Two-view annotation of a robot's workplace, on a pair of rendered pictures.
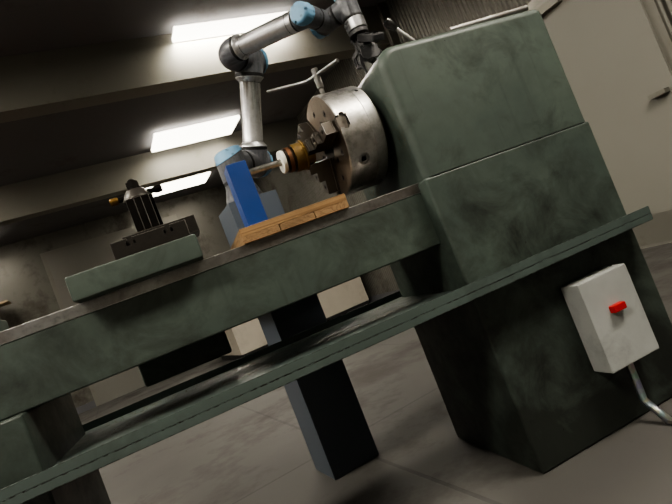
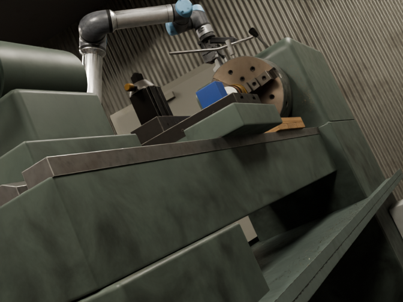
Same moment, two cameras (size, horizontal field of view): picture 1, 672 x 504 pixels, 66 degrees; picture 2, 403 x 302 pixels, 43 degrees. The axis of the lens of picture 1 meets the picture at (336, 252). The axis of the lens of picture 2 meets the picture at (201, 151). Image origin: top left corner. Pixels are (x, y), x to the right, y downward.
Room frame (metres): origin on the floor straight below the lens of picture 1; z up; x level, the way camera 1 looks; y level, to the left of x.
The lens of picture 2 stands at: (0.45, 1.51, 0.70)
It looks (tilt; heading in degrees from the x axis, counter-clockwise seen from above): 8 degrees up; 312
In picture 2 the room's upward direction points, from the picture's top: 25 degrees counter-clockwise
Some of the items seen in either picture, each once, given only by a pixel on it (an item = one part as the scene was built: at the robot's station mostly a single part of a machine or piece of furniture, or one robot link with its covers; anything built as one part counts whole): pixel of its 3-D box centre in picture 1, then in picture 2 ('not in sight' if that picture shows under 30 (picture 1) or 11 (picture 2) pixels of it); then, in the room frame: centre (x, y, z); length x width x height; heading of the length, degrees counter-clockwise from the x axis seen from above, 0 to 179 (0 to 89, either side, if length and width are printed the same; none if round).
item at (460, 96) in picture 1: (448, 117); (277, 105); (1.73, -0.52, 1.06); 0.59 x 0.48 x 0.39; 107
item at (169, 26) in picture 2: (323, 21); (179, 23); (1.85, -0.26, 1.57); 0.11 x 0.11 x 0.08; 57
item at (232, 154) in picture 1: (232, 164); not in sight; (2.06, 0.26, 1.27); 0.13 x 0.12 x 0.14; 147
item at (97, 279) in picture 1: (146, 276); (179, 157); (1.43, 0.52, 0.89); 0.53 x 0.30 x 0.06; 17
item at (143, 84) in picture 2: (136, 195); (141, 88); (1.49, 0.48, 1.13); 0.08 x 0.08 x 0.03
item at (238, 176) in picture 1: (248, 202); (222, 117); (1.50, 0.19, 1.00); 0.08 x 0.06 x 0.23; 17
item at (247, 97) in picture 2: (157, 252); (185, 136); (1.43, 0.46, 0.95); 0.43 x 0.18 x 0.04; 17
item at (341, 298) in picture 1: (282, 310); not in sight; (8.43, 1.16, 0.42); 2.21 x 1.79 x 0.83; 116
